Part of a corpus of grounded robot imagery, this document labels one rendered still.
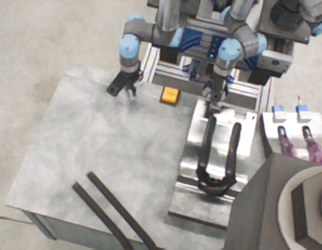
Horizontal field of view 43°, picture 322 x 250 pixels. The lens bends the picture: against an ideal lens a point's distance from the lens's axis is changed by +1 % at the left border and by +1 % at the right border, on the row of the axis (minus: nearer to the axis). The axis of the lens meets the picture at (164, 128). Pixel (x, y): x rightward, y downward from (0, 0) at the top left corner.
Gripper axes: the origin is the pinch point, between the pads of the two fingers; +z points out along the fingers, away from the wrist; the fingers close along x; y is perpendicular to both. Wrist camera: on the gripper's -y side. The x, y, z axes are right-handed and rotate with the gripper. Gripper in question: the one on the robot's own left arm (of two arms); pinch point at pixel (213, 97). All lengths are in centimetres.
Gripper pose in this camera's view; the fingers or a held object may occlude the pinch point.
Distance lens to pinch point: 183.0
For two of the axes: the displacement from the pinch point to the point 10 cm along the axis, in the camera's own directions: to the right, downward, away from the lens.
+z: -0.8, 4.3, 9.0
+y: 2.5, -8.6, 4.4
